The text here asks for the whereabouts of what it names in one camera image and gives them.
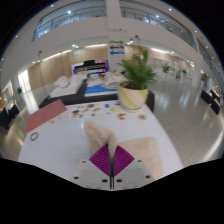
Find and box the blue board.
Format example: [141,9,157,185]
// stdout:
[83,83,119,98]

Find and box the group of black chairs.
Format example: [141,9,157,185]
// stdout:
[0,104,20,130]
[200,89,222,115]

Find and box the white flat box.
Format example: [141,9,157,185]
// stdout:
[49,74,84,99]

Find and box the small green background plant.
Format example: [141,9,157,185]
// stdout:
[161,62,173,74]
[16,86,24,101]

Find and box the potted plant in striped pot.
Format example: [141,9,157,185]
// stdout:
[117,49,158,113]

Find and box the black low table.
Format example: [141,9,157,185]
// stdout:
[38,79,156,113]

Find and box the purple display screen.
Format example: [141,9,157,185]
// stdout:
[71,59,110,75]

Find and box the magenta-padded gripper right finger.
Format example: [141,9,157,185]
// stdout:
[111,144,156,191]

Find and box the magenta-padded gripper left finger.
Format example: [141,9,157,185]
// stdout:
[72,143,113,191]

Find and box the brown tape ring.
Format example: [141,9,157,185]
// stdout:
[29,131,40,142]

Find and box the beige towel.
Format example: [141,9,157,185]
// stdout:
[83,120,164,181]

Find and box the white sign with coloured arrows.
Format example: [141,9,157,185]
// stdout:
[108,39,125,73]

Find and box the red rectangular mat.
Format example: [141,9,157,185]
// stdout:
[25,98,68,134]

